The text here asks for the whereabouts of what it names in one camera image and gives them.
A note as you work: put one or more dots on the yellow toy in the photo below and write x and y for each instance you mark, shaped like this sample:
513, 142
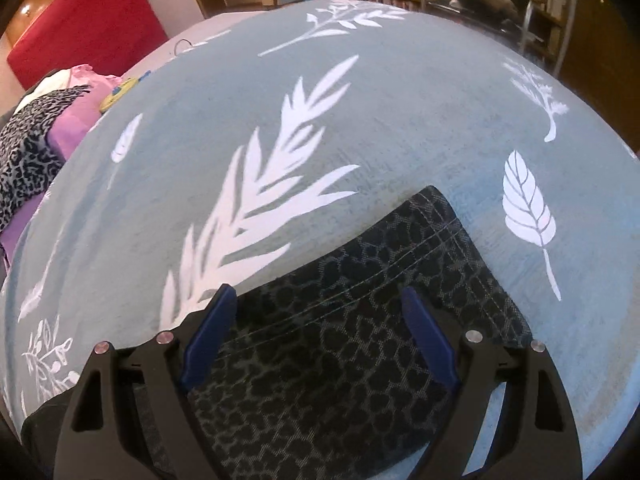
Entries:
117, 95

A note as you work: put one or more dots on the teal leaf print blanket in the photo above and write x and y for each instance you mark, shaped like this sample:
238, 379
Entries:
400, 110

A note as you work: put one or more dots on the pink garment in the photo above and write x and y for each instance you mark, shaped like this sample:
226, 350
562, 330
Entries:
92, 76

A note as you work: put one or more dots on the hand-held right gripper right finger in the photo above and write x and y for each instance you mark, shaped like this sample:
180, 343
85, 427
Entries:
430, 340

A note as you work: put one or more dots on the dark leopard print pants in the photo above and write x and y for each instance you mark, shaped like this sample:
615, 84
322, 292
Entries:
325, 360

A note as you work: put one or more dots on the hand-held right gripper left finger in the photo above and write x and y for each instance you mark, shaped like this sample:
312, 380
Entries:
212, 330

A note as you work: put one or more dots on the red headboard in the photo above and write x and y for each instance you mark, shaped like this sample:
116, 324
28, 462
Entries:
85, 25

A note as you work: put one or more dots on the grey leopard print cloth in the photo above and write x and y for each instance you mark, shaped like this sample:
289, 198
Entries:
25, 150

